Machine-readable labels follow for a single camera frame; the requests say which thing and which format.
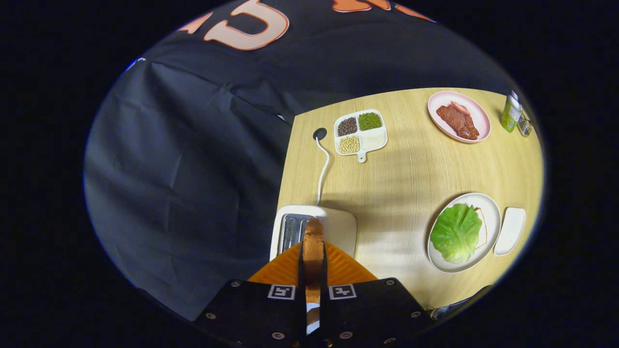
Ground white bread slice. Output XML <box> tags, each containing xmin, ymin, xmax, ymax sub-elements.
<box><xmin>475</xmin><ymin>208</ymin><xmax>488</xmax><ymax>250</ymax></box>

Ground toasted bread slice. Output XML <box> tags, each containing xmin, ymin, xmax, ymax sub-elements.
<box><xmin>303</xmin><ymin>217</ymin><xmax>325</xmax><ymax>336</ymax></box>

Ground white toaster power cable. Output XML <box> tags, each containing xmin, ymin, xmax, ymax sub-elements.
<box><xmin>314</xmin><ymin>137</ymin><xmax>330</xmax><ymax>206</ymax></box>

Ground cream white toaster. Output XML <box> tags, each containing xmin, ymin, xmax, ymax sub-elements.
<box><xmin>269</xmin><ymin>205</ymin><xmax>357</xmax><ymax>261</ymax></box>

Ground green mung beans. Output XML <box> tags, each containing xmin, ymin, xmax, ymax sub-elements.
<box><xmin>358</xmin><ymin>112</ymin><xmax>383</xmax><ymax>131</ymax></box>

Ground white rounded square dish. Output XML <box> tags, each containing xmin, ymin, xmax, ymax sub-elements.
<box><xmin>493</xmin><ymin>207</ymin><xmax>527</xmax><ymax>257</ymax></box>

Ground white round plate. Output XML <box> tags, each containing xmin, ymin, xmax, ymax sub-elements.
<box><xmin>427</xmin><ymin>192</ymin><xmax>502</xmax><ymax>274</ymax></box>

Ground pink round plate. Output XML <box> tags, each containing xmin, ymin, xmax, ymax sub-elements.
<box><xmin>427</xmin><ymin>91</ymin><xmax>492</xmax><ymax>144</ymax></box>

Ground small metal wire basket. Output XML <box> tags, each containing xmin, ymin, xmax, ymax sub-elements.
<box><xmin>516</xmin><ymin>107</ymin><xmax>533</xmax><ymax>137</ymax></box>

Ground white divided dish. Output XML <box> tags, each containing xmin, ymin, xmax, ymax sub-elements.
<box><xmin>334</xmin><ymin>109</ymin><xmax>388</xmax><ymax>163</ymax></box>

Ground silver bottle with green label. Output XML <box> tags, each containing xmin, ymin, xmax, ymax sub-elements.
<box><xmin>500</xmin><ymin>90</ymin><xmax>523</xmax><ymax>133</ymax></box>

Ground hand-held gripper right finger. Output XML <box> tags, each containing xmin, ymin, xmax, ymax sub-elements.
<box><xmin>319</xmin><ymin>241</ymin><xmax>434</xmax><ymax>348</ymax></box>

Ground green lettuce leaf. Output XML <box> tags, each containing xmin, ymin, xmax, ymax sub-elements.
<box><xmin>430</xmin><ymin>203</ymin><xmax>483</xmax><ymax>264</ymax></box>

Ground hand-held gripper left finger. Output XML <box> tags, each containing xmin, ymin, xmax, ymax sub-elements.
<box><xmin>192</xmin><ymin>241</ymin><xmax>308</xmax><ymax>348</ymax></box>

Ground pale soybeans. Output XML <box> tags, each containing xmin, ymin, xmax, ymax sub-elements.
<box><xmin>339</xmin><ymin>135</ymin><xmax>361</xmax><ymax>155</ymax></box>

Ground brown cooked meat slab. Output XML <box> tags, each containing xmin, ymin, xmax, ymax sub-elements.
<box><xmin>436</xmin><ymin>104</ymin><xmax>480</xmax><ymax>141</ymax></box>

